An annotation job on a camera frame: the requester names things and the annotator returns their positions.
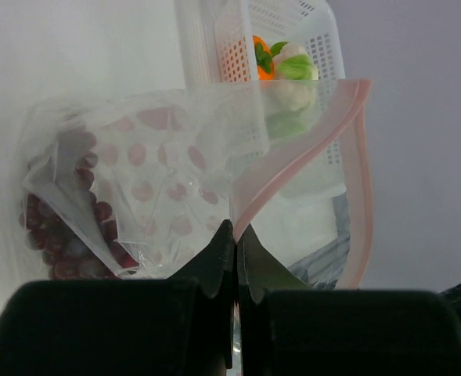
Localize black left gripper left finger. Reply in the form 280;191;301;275
0;220;236;375

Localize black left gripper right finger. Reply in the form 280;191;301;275
236;227;461;375

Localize clear zip top bag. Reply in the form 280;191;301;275
19;79;374;289

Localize fake red grape bunch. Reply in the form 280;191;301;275
20;128;139;280

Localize fake white cauliflower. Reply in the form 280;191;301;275
266;42;319;141

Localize fake orange persimmon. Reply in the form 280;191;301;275
253;35;275;81

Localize white perforated plastic basket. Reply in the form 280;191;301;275
175;1;344;194

